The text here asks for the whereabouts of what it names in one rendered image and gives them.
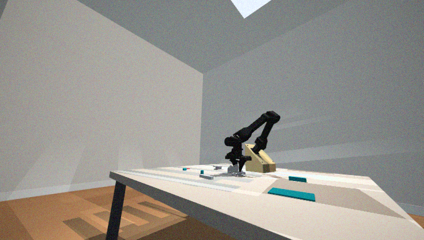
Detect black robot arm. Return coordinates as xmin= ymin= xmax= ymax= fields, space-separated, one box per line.
xmin=224 ymin=111 xmax=281 ymax=159

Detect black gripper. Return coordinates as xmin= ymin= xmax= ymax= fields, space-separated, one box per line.
xmin=229 ymin=147 xmax=252 ymax=172

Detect white flat bar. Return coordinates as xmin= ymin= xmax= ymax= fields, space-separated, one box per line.
xmin=199 ymin=174 xmax=214 ymax=180

